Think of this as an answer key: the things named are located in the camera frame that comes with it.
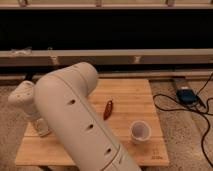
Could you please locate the blue power adapter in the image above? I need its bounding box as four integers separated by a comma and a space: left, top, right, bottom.
176, 89, 197, 104

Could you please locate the crumpled clear plastic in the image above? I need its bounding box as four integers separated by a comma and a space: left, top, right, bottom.
11, 47, 32, 57

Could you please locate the black cable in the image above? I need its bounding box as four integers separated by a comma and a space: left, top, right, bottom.
152, 72, 213, 168

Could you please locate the long metal rail beam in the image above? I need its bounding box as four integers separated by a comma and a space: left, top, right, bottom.
0, 49, 213, 67

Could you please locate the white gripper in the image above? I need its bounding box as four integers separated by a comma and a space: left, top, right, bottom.
26, 115, 50, 135

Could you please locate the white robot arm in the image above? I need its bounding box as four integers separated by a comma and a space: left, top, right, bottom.
8, 62, 141, 171

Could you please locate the wooden table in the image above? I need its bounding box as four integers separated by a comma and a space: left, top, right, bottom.
15, 79, 169, 166

